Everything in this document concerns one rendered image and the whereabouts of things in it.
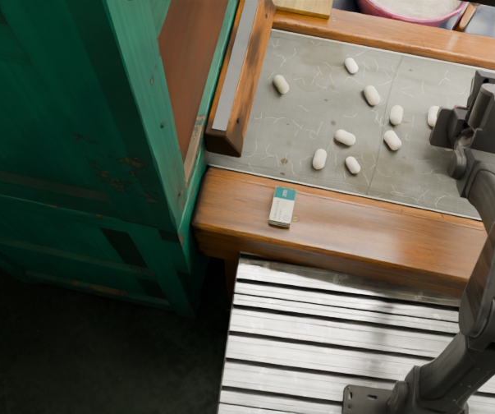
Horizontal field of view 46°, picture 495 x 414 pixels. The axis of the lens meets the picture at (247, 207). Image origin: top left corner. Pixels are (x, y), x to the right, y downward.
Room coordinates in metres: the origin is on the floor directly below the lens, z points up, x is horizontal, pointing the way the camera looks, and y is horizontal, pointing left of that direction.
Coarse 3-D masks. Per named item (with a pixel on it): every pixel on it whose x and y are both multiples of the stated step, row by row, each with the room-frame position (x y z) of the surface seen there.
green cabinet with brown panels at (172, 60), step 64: (0, 0) 0.27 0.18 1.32; (64, 0) 0.26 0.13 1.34; (128, 0) 0.28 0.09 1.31; (192, 0) 0.47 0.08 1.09; (0, 64) 0.29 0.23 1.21; (64, 64) 0.26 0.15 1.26; (128, 64) 0.26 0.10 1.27; (192, 64) 0.44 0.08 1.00; (0, 128) 0.30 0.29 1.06; (64, 128) 0.29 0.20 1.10; (128, 128) 0.25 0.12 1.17; (192, 128) 0.40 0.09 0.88; (0, 192) 0.30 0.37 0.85; (64, 192) 0.28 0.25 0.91; (128, 192) 0.26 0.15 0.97
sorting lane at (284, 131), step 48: (288, 48) 0.65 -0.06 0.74; (336, 48) 0.66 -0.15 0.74; (288, 96) 0.55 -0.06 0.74; (336, 96) 0.56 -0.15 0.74; (384, 96) 0.56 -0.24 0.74; (432, 96) 0.57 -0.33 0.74; (288, 144) 0.46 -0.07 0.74; (336, 144) 0.46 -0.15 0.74; (384, 144) 0.47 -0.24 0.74; (384, 192) 0.37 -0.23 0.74; (432, 192) 0.38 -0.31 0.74
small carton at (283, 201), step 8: (280, 192) 0.35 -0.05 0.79; (288, 192) 0.35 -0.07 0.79; (280, 200) 0.33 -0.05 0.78; (288, 200) 0.33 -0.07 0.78; (272, 208) 0.32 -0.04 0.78; (280, 208) 0.32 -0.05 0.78; (288, 208) 0.32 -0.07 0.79; (272, 216) 0.31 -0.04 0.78; (280, 216) 0.31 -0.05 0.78; (288, 216) 0.31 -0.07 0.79; (280, 224) 0.30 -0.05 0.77; (288, 224) 0.29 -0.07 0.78
